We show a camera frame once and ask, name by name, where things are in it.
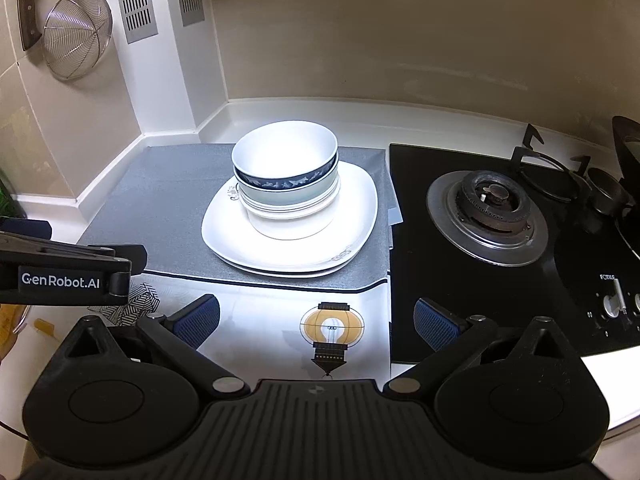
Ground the black pan support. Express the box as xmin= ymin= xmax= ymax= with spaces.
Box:
xmin=510 ymin=124 xmax=640 ymax=201

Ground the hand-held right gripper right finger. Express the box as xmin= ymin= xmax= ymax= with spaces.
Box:
xmin=382 ymin=297 xmax=576 ymax=401

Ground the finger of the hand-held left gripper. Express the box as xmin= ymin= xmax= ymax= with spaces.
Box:
xmin=87 ymin=244 xmax=148 ymax=278
xmin=0 ymin=217 xmax=53 ymax=241

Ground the white printed cloth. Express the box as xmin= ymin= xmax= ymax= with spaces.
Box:
xmin=15 ymin=260 xmax=396 ymax=386

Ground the small stove burner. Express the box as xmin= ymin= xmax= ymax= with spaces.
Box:
xmin=585 ymin=167 xmax=633 ymax=216

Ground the grey mat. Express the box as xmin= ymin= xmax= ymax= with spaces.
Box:
xmin=80 ymin=144 xmax=405 ymax=295

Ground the wire mesh strainer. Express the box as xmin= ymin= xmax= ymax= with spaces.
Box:
xmin=41 ymin=0 xmax=113 ymax=81

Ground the teal ribbed bowl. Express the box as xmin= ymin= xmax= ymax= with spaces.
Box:
xmin=236 ymin=175 xmax=341 ymax=208

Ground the white stove knob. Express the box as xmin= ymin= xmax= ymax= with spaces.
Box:
xmin=600 ymin=280 xmax=631 ymax=318

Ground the black gas stove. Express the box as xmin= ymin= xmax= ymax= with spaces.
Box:
xmin=387 ymin=142 xmax=640 ymax=363

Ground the cream bowl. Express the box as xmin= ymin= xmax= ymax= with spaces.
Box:
xmin=240 ymin=185 xmax=342 ymax=241

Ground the white bowl with blue band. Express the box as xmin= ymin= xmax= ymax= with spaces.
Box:
xmin=231 ymin=120 xmax=339 ymax=195

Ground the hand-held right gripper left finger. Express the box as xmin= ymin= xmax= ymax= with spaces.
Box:
xmin=65 ymin=294 xmax=251 ymax=401

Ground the large white plate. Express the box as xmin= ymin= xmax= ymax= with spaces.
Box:
xmin=201 ymin=160 xmax=378 ymax=273

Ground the metal stove burner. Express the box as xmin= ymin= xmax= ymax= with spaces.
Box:
xmin=426 ymin=170 xmax=549 ymax=267

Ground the white floral square plate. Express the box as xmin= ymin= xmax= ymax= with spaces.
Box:
xmin=210 ymin=250 xmax=351 ymax=279

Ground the cleaver knife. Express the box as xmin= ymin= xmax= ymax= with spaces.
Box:
xmin=16 ymin=0 xmax=57 ymax=52

